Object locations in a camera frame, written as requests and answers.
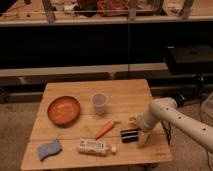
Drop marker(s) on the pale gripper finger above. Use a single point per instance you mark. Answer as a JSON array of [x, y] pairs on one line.
[[142, 138]]

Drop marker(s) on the orange ceramic bowl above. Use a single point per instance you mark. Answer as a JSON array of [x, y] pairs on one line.
[[63, 110]]

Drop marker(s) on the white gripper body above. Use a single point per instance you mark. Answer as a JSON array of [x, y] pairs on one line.
[[145, 121]]

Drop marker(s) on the blue sponge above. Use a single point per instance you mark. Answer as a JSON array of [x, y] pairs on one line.
[[49, 149]]

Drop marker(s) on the translucent white cup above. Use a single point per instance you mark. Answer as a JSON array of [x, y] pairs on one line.
[[99, 102]]

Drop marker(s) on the orange toy carrot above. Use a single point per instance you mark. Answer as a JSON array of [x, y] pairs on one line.
[[107, 127]]

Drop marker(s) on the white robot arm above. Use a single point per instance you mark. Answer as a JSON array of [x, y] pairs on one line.
[[165, 109]]

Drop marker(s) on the white glue bottle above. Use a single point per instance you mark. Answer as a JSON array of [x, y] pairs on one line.
[[93, 147]]

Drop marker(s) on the black box on shelf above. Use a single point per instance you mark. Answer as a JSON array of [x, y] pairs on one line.
[[190, 60]]

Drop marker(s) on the orange clutter on shelf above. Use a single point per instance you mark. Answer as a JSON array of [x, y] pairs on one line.
[[112, 7]]

